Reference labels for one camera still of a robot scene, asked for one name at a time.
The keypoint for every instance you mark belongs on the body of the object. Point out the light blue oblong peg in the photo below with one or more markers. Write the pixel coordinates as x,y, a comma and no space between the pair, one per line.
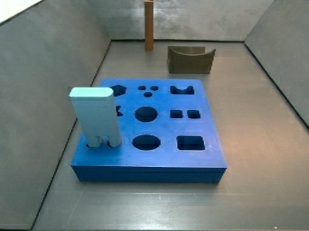
95,108

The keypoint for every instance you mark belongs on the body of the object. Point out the dark grey curved holder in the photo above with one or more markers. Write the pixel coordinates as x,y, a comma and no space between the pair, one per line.
188,60

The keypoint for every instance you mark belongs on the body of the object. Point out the brown arch-profile block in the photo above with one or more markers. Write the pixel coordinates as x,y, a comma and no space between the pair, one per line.
148,24

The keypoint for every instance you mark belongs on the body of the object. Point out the blue shape-sorting board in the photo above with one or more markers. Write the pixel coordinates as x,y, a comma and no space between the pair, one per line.
170,144

